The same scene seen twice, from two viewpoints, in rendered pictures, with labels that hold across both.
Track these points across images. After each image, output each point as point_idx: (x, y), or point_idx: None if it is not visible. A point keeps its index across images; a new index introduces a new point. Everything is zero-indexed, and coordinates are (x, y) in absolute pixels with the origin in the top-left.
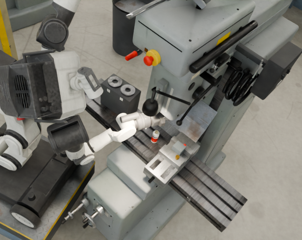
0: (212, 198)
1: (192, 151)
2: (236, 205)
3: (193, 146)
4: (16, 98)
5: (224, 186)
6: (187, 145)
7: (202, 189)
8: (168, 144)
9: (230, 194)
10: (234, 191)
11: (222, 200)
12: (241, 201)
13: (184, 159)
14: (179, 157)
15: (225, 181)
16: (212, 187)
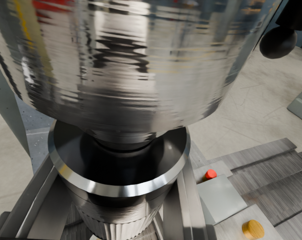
0: (298, 191)
1: (224, 165)
2: None
3: (191, 154)
4: None
5: (266, 154)
6: (203, 167)
7: (278, 200)
8: (162, 219)
9: (279, 154)
10: (274, 145)
11: (292, 175)
12: (291, 146)
13: (254, 207)
14: (259, 223)
15: (255, 147)
16: (270, 176)
